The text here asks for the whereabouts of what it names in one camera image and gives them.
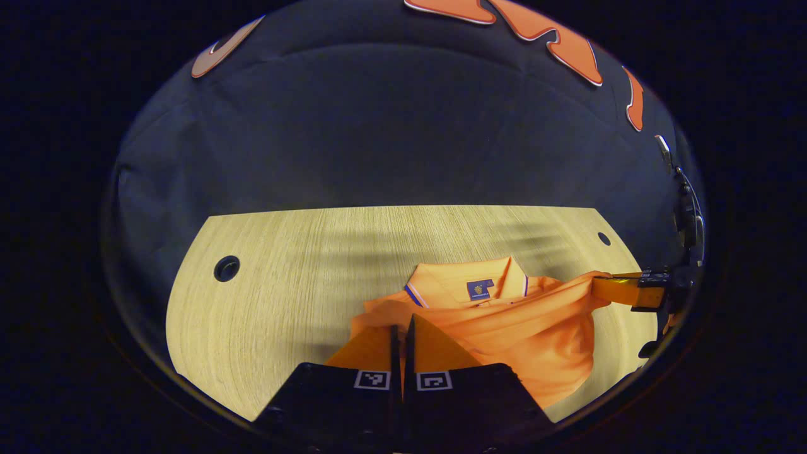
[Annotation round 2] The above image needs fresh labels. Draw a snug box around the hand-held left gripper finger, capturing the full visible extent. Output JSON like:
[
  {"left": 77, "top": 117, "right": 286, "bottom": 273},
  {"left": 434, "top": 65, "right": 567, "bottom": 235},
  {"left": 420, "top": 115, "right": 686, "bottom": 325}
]
[
  {"left": 403, "top": 313, "right": 555, "bottom": 451},
  {"left": 252, "top": 315, "right": 404, "bottom": 451}
]

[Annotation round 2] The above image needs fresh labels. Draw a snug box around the orange T-shirt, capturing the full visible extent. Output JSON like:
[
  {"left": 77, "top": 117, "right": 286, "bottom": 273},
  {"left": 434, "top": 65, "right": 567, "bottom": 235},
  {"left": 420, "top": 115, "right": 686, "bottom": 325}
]
[{"left": 349, "top": 255, "right": 613, "bottom": 409}]

